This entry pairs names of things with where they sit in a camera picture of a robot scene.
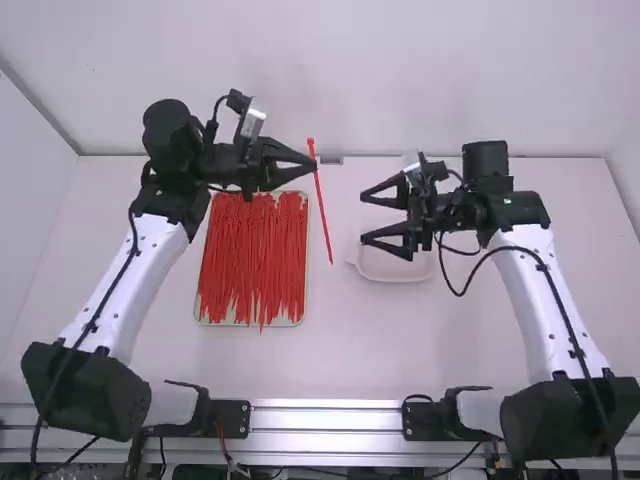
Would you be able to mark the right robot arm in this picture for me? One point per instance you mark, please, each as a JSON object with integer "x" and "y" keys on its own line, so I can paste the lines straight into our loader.
{"x": 540, "y": 300}

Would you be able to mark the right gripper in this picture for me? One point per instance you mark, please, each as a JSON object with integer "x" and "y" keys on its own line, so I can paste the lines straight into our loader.
{"x": 450, "y": 210}

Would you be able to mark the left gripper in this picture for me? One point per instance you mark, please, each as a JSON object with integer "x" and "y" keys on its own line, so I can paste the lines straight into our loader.
{"x": 225, "y": 162}

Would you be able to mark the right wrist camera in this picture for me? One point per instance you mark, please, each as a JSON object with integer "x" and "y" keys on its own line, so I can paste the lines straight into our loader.
{"x": 414, "y": 166}

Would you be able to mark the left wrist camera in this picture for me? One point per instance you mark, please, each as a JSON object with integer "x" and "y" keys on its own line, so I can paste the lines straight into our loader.
{"x": 252, "y": 122}

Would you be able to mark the white dish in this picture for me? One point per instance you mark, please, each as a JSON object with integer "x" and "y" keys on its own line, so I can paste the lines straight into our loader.
{"x": 395, "y": 272}

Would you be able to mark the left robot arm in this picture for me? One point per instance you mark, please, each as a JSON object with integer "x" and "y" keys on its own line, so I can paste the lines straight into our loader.
{"x": 130, "y": 260}

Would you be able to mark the silver rails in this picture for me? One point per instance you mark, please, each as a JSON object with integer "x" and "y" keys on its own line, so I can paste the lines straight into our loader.
{"x": 325, "y": 425}

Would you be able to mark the pale tray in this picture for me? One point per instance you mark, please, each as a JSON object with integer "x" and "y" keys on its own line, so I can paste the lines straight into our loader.
{"x": 295, "y": 321}

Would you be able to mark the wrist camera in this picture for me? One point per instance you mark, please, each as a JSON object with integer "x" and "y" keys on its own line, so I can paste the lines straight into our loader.
{"x": 414, "y": 166}
{"x": 252, "y": 122}

